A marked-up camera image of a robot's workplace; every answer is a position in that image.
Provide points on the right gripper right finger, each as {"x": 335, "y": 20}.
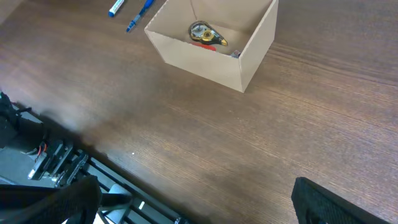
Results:
{"x": 315, "y": 204}

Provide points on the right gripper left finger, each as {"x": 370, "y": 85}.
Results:
{"x": 27, "y": 204}

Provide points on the brown cardboard box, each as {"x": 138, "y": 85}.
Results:
{"x": 247, "y": 25}

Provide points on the yellow black correction tape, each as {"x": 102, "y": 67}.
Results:
{"x": 201, "y": 31}

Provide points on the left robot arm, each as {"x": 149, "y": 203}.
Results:
{"x": 11, "y": 130}

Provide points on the blue white marker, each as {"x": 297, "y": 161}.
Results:
{"x": 114, "y": 9}

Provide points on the blue ballpoint pen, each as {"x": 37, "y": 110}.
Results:
{"x": 145, "y": 7}

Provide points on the metal table edge rail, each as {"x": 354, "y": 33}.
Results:
{"x": 57, "y": 159}

